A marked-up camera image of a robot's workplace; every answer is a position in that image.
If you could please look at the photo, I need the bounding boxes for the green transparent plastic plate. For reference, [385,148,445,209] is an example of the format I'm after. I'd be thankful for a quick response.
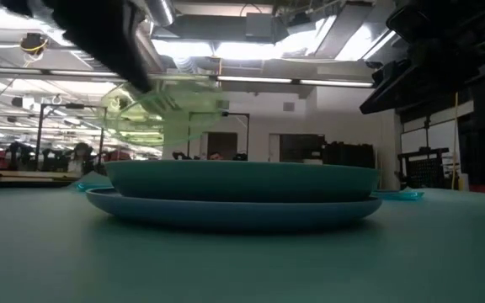
[100,74,231,149]

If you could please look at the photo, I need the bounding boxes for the silver ventilation duct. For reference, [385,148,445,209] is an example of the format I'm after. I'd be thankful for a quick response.
[143,0,177,27]

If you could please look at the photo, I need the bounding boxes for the ceiling light strip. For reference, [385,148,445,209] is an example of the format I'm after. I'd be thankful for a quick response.
[298,78,375,89]
[48,69,120,78]
[216,75,295,85]

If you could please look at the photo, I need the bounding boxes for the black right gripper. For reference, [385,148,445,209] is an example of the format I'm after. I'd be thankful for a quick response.
[359,0,485,115]

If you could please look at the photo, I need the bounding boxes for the teal bowl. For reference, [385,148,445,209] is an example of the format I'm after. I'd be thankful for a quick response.
[104,159,381,204]

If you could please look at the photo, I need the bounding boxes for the stacked black cases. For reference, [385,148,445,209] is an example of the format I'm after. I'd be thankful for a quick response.
[322,141,376,170]

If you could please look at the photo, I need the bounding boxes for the black perforated stand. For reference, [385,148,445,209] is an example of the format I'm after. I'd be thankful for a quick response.
[397,146,450,191]

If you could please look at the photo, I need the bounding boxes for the blue transparent plastic plate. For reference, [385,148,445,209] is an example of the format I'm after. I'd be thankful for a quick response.
[370,189,425,201]
[75,180,115,193]

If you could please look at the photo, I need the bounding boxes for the green table mat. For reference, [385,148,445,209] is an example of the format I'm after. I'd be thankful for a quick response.
[0,170,485,303]

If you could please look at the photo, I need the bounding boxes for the ceiling cable reel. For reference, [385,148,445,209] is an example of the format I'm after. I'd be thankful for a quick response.
[19,32,51,56]

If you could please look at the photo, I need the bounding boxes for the large periwinkle blue plate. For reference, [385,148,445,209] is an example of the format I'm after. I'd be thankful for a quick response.
[85,187,383,231]

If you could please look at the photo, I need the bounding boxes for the black gantry frame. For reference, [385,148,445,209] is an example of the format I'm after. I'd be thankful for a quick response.
[35,102,109,170]
[187,111,251,162]

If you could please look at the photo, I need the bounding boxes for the black ceiling box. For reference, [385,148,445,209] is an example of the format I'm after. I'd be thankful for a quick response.
[245,12,290,44]

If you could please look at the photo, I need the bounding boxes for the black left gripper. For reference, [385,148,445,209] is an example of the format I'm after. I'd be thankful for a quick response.
[0,0,154,94]

